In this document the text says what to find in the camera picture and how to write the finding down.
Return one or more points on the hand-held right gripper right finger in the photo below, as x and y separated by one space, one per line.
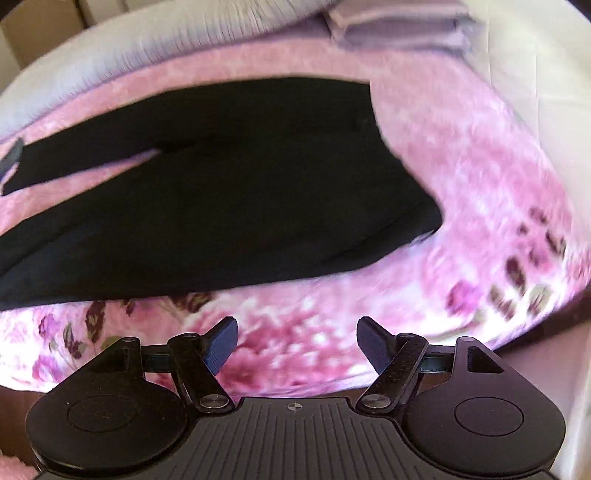
374 346

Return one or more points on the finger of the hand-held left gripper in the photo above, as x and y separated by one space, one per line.
11 157

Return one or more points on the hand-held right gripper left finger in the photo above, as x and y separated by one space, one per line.
221 346

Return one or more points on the black pants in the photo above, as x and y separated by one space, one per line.
231 184

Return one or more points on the tan wooden door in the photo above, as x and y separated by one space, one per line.
41 27

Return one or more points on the white ribbed quilt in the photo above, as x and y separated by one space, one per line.
138 41

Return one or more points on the pink floral bed sheet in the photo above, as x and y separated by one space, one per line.
461 184

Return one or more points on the lavender pillow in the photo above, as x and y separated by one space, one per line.
397 27

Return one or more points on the white quilted headboard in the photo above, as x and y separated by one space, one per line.
545 69

